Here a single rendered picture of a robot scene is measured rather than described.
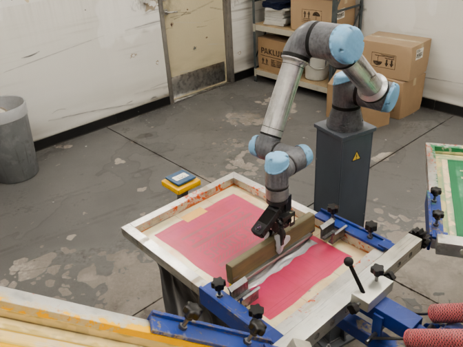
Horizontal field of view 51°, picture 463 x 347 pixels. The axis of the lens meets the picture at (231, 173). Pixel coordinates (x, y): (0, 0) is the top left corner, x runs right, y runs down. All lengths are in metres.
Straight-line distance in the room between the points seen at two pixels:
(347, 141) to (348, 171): 0.15
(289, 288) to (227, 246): 0.30
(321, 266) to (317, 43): 0.74
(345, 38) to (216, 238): 0.84
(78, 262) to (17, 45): 2.22
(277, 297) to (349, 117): 0.82
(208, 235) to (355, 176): 0.70
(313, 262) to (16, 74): 3.72
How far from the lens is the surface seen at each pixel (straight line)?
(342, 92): 1.99
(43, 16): 4.91
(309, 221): 1.76
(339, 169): 2.08
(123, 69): 5.36
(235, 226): 1.89
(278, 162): 1.48
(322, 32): 1.60
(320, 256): 1.75
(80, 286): 3.25
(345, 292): 1.49
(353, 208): 2.24
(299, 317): 1.48
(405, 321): 1.44
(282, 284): 1.63
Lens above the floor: 2.05
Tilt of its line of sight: 29 degrees down
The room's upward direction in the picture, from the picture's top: 3 degrees counter-clockwise
